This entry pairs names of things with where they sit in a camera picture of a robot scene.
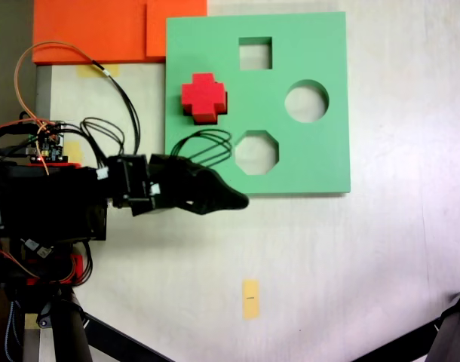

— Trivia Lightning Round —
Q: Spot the red base clamp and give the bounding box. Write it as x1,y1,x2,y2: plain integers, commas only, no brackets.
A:
28,161,84,169
26,254,84,286

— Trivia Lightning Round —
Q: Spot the black base wire bundle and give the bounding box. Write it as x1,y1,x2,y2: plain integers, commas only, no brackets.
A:
72,241,94,287

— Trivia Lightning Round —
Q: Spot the red cross columnar block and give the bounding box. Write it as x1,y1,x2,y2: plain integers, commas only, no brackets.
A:
180,72,229,126

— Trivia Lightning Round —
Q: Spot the thick black power cable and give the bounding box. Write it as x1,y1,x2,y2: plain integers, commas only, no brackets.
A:
0,122,31,143

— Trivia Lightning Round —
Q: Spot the green shape-hole board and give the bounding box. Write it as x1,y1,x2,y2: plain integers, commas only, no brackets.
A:
164,11,351,198

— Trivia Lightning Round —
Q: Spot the grey USB cable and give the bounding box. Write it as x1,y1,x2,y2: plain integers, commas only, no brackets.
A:
0,145,38,158

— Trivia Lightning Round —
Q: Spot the circuit board with connectors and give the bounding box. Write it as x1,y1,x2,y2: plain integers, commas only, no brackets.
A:
28,120,67,165

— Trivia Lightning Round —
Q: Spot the black gripper wire loop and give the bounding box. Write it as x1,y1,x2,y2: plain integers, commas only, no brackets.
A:
170,129,233,167

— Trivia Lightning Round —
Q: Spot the yellow tape with black mark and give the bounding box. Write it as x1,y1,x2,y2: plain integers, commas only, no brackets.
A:
242,279,261,321

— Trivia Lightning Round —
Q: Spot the black arm wire loop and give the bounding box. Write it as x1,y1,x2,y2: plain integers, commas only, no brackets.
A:
80,117,126,170

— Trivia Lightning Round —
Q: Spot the blue white braided cable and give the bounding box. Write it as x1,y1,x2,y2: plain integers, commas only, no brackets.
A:
4,299,24,362

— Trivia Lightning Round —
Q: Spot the thin orange wire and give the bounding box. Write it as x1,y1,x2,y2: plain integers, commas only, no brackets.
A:
13,40,97,125

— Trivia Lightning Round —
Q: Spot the large orange foam block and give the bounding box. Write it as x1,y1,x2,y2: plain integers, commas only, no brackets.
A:
32,0,167,65

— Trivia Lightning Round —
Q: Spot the black tripod leg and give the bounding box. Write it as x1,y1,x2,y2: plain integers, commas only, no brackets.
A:
350,284,460,362
35,293,174,362

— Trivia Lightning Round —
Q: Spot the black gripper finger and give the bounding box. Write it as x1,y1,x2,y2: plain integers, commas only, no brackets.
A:
199,169,250,207
176,201,246,216

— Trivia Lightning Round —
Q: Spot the long black wire pair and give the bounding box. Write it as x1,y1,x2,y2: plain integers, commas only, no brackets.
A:
90,59,143,156

